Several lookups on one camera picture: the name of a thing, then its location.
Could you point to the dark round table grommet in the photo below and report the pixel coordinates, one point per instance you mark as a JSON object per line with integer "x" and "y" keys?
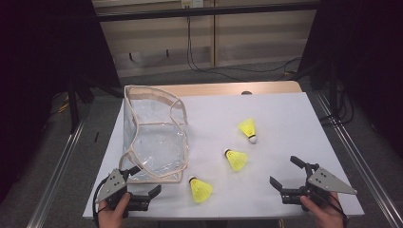
{"x": 246, "y": 92}

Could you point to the person's right hand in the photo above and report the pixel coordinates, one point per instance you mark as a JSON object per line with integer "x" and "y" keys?
{"x": 323, "y": 217}

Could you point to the white table cover sheet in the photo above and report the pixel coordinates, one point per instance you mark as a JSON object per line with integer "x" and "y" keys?
{"x": 323, "y": 133}

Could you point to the small black floor item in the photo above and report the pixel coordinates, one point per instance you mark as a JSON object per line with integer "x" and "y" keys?
{"x": 96, "y": 136}

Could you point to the yellow shuttlecock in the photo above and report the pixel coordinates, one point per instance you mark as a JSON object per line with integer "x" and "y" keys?
{"x": 248, "y": 128}
{"x": 201, "y": 190}
{"x": 237, "y": 160}

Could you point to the white power outlet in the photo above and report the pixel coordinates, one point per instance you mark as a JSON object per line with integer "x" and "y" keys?
{"x": 192, "y": 3}

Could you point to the person's left hand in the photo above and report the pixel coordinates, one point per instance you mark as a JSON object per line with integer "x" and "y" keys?
{"x": 111, "y": 218}

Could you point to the metal floor rail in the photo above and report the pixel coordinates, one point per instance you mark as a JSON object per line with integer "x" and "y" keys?
{"x": 358, "y": 157}
{"x": 52, "y": 186}

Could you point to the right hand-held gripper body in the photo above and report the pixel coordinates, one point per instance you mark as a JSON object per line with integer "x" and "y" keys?
{"x": 326, "y": 182}

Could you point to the black stand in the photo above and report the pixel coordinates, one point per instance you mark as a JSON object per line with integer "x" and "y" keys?
{"x": 73, "y": 107}

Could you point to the black horizontal bar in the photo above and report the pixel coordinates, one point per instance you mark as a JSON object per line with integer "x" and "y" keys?
{"x": 206, "y": 12}

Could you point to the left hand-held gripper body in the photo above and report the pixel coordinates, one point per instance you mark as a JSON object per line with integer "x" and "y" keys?
{"x": 112, "y": 185}

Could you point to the clear plastic bag beige trim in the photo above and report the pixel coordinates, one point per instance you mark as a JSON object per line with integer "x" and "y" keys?
{"x": 145, "y": 142}

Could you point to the black curtain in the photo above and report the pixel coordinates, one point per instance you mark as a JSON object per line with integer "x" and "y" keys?
{"x": 374, "y": 47}
{"x": 38, "y": 63}

